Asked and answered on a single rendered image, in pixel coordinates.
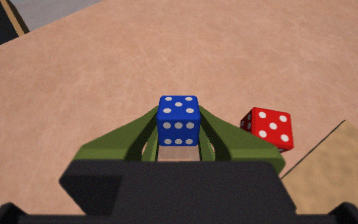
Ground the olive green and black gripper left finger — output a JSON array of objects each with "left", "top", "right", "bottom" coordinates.
[{"left": 71, "top": 105, "right": 159, "bottom": 161}]

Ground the blue die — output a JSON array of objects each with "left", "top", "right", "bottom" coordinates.
[{"left": 156, "top": 96, "right": 201, "bottom": 146}]

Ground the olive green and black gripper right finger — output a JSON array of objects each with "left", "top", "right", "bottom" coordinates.
[{"left": 198, "top": 105, "right": 286, "bottom": 175}]

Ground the red die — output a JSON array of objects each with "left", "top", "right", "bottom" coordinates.
[{"left": 240, "top": 107, "right": 294, "bottom": 153}]

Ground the tan flat mat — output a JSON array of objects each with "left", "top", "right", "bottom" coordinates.
[{"left": 280, "top": 120, "right": 358, "bottom": 214}]

